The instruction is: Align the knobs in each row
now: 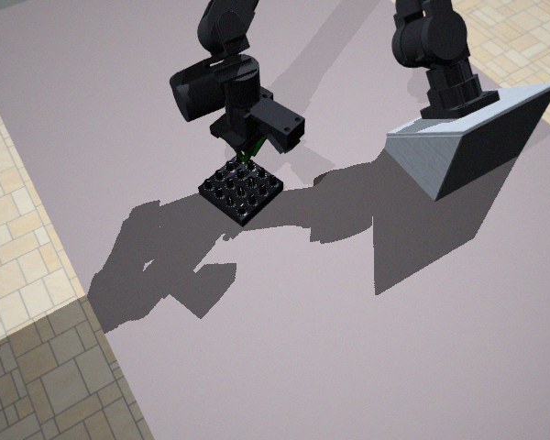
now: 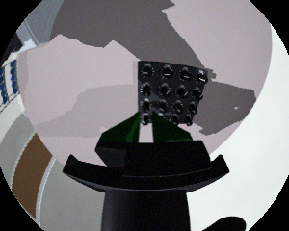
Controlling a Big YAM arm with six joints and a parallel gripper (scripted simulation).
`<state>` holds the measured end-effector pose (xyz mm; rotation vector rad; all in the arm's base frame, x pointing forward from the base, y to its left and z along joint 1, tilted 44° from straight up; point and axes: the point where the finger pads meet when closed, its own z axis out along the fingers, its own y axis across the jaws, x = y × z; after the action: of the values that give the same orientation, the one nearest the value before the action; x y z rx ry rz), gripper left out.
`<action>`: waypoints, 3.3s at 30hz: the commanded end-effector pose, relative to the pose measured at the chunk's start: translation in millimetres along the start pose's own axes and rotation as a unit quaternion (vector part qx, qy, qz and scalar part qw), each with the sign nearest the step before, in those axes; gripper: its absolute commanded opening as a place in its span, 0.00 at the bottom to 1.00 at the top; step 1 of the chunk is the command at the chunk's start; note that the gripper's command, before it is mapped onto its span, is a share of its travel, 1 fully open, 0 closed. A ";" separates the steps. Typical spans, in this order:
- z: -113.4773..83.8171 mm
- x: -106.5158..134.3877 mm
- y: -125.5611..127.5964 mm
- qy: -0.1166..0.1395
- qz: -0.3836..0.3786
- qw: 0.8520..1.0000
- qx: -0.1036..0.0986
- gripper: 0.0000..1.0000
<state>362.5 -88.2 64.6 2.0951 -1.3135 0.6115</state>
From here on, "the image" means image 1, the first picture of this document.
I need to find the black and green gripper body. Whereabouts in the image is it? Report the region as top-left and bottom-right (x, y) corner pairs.
(210, 95), (264, 152)

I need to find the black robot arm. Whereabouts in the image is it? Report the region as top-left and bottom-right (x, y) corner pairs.
(170, 0), (500, 154)

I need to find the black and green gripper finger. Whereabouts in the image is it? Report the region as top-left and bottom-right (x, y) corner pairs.
(252, 136), (267, 157)
(234, 144), (257, 164)

